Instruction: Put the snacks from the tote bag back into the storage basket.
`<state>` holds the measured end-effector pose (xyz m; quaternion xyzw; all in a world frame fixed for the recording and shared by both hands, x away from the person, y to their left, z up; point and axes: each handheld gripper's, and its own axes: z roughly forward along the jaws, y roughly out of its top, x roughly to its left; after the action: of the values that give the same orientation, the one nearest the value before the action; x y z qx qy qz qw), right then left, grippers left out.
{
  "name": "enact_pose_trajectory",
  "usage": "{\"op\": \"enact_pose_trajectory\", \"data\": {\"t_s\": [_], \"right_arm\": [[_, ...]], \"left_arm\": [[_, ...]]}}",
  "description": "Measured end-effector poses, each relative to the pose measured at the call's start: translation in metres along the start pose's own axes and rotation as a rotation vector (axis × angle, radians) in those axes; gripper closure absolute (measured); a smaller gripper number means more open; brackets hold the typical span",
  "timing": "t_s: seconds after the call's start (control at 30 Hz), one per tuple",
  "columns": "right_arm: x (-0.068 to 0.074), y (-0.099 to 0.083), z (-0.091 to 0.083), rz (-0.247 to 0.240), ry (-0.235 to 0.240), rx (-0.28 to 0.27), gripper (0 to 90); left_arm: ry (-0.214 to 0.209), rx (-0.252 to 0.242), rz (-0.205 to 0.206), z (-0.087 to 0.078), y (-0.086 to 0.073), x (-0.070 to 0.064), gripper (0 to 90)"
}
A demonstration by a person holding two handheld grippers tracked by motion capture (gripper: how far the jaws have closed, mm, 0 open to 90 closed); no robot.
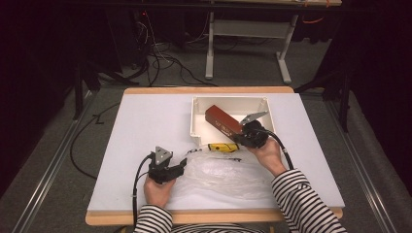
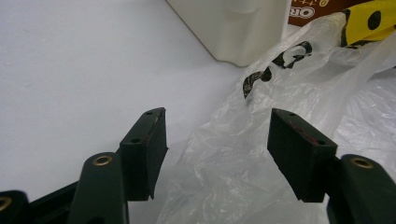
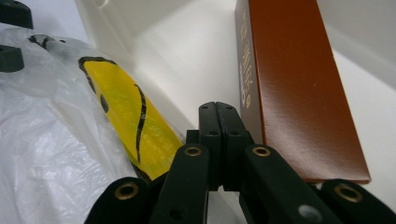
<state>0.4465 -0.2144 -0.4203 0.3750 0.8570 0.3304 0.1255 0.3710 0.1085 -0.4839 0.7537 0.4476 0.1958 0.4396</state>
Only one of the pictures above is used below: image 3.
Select brown rectangular box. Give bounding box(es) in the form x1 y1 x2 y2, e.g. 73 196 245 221
234 0 372 185

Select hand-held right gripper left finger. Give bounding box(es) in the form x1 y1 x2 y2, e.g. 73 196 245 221
185 101 224 192

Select white plastic bin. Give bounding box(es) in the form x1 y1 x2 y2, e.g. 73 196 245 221
74 0 396 224

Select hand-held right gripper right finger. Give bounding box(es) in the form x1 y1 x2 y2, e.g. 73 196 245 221
215 101 256 192

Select clear plastic bag yellow smiley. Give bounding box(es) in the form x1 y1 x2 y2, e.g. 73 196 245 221
0 23 185 224

